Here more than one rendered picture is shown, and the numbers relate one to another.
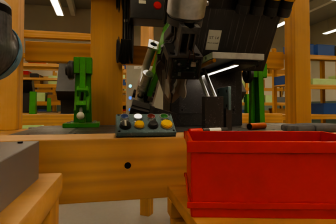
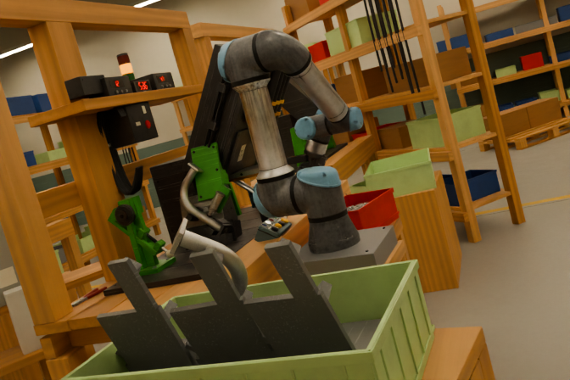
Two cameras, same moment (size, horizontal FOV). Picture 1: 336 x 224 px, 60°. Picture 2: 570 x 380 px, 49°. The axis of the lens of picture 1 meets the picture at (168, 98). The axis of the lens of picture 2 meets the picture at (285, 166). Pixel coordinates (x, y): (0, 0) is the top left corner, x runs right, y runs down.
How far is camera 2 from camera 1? 1.97 m
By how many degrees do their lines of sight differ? 57
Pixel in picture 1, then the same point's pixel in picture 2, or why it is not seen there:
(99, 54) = (104, 191)
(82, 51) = (69, 194)
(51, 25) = not seen: outside the picture
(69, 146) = not seen: hidden behind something
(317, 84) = (56, 159)
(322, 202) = (388, 218)
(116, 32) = (108, 161)
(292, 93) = not seen: hidden behind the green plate
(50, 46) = (41, 198)
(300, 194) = (382, 218)
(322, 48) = (45, 100)
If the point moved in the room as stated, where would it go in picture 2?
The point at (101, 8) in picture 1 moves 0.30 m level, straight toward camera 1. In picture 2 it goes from (90, 136) to (159, 116)
